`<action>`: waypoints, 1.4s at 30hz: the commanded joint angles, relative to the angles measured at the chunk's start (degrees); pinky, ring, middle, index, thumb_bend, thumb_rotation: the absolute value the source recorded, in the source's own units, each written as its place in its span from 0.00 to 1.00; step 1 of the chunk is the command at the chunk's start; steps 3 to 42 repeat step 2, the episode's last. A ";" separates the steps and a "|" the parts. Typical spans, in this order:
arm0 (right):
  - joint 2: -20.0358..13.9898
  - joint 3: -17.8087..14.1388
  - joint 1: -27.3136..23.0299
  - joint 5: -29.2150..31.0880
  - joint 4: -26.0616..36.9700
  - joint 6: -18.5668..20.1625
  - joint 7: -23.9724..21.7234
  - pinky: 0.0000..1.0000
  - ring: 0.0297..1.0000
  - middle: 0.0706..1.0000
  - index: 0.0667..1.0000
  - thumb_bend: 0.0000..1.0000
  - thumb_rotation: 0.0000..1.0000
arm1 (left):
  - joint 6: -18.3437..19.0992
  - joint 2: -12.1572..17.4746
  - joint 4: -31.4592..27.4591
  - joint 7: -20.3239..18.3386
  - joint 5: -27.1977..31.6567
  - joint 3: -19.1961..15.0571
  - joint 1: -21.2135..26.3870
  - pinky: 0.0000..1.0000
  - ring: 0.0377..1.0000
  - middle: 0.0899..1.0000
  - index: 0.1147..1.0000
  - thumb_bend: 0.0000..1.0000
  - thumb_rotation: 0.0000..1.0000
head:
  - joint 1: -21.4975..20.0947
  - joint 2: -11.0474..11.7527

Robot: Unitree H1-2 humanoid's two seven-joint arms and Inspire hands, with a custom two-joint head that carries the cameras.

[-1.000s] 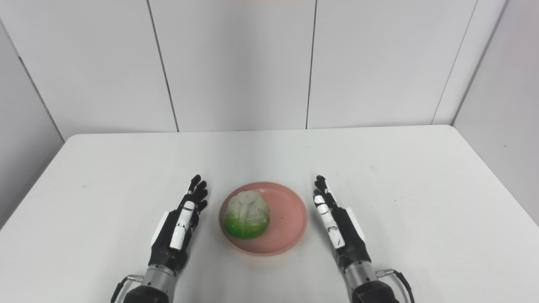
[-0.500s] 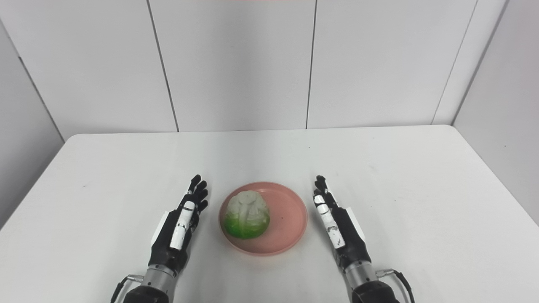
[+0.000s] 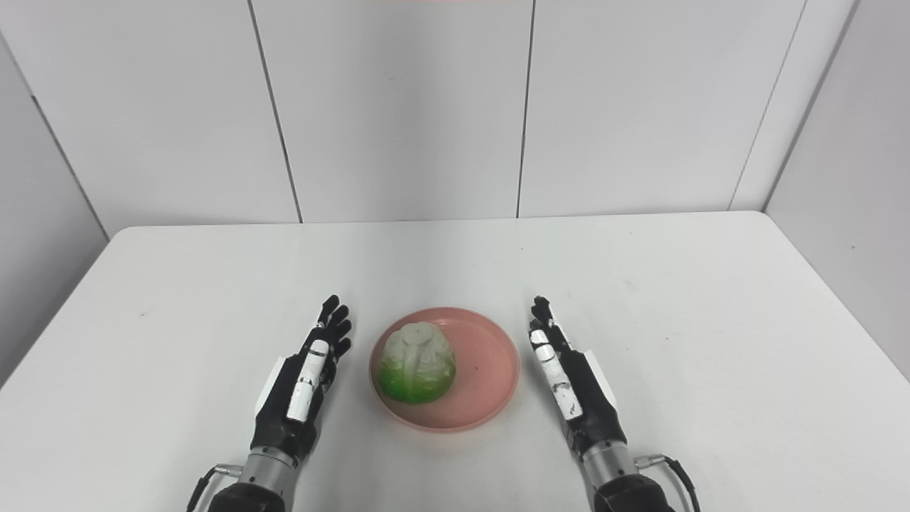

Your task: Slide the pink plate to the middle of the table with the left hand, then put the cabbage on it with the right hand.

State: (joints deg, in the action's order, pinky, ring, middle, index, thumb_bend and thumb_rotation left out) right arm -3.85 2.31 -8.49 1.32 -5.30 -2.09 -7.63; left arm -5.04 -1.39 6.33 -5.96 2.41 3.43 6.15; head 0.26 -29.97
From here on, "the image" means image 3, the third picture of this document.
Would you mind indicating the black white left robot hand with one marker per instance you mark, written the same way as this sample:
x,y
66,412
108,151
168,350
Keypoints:
x,y
288,416

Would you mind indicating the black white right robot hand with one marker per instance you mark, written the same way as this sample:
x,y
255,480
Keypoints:
x,y
593,409

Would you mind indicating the pink round plate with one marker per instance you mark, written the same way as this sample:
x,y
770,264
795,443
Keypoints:
x,y
487,370

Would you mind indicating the green white toy cabbage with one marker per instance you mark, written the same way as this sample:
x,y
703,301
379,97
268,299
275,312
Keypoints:
x,y
417,366

